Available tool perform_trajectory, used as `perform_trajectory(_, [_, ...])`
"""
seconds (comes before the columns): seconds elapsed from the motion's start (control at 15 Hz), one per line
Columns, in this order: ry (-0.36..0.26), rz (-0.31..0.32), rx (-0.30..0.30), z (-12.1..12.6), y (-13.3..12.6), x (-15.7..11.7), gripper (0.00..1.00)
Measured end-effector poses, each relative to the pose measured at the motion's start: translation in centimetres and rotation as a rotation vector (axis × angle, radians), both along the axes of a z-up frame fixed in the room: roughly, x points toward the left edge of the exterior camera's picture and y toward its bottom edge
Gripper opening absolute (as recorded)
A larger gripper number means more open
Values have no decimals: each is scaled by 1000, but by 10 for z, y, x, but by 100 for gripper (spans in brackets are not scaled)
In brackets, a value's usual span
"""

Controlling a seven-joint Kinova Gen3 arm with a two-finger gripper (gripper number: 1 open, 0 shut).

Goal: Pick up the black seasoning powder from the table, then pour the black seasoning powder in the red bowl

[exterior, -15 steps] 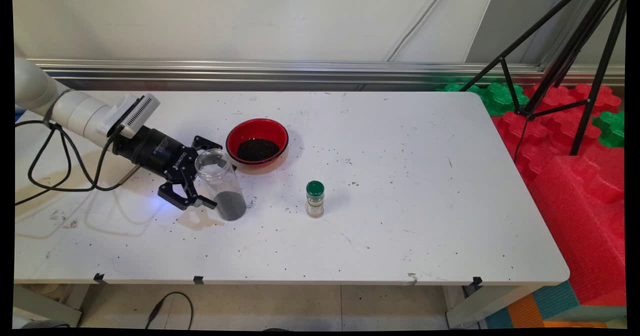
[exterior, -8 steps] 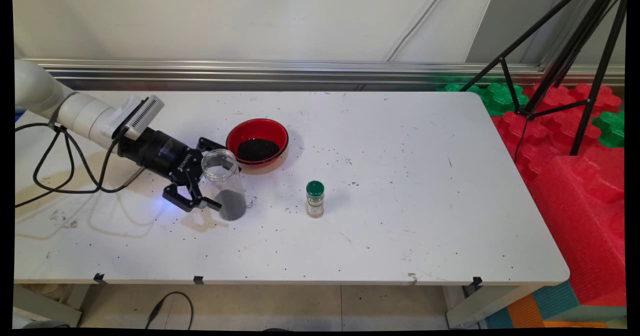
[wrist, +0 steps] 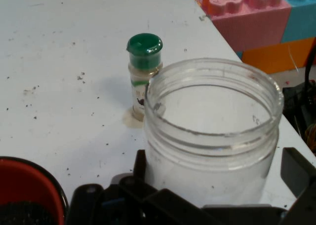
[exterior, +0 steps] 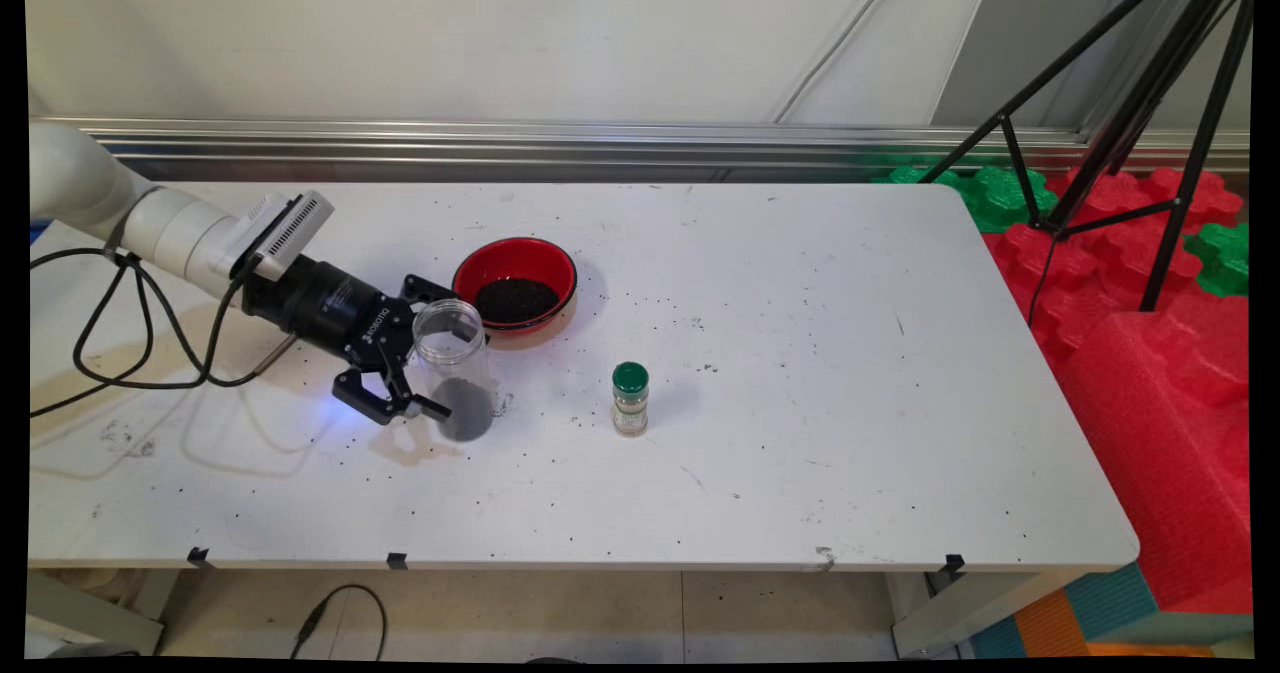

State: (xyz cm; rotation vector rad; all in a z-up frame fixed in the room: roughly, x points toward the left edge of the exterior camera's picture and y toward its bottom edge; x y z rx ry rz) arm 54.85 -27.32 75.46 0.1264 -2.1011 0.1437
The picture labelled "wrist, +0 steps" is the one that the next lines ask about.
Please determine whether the orange foam block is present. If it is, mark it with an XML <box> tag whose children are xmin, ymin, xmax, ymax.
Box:
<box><xmin>241</xmin><ymin>37</ymin><xmax>316</xmax><ymax>75</ymax></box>

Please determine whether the spice bottle with green cap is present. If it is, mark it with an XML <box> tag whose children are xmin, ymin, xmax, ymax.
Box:
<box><xmin>125</xmin><ymin>33</ymin><xmax>164</xmax><ymax>123</ymax></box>

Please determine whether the teal foam block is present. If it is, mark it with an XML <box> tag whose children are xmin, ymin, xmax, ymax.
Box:
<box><xmin>281</xmin><ymin>0</ymin><xmax>316</xmax><ymax>44</ymax></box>

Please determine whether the black device with wires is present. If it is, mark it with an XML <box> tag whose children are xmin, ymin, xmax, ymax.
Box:
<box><xmin>282</xmin><ymin>37</ymin><xmax>316</xmax><ymax>154</ymax></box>

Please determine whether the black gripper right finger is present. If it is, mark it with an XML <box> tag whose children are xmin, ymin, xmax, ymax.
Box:
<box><xmin>280</xmin><ymin>147</ymin><xmax>316</xmax><ymax>225</ymax></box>

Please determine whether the black granule heap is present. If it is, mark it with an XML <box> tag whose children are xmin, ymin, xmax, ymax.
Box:
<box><xmin>0</xmin><ymin>201</ymin><xmax>56</xmax><ymax>225</ymax></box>

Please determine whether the red bowl with black rim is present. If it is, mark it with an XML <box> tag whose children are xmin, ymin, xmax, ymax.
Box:
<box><xmin>0</xmin><ymin>156</ymin><xmax>70</xmax><ymax>225</ymax></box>

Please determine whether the large pink-red foam block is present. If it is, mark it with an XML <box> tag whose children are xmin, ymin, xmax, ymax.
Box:
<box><xmin>202</xmin><ymin>0</ymin><xmax>292</xmax><ymax>53</ymax></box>

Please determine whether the clear plastic jar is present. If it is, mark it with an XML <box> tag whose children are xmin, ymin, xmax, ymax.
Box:
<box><xmin>144</xmin><ymin>58</ymin><xmax>284</xmax><ymax>208</ymax></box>

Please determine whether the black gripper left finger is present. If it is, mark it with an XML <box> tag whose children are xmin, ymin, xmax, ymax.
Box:
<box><xmin>66</xmin><ymin>150</ymin><xmax>223</xmax><ymax>225</ymax></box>

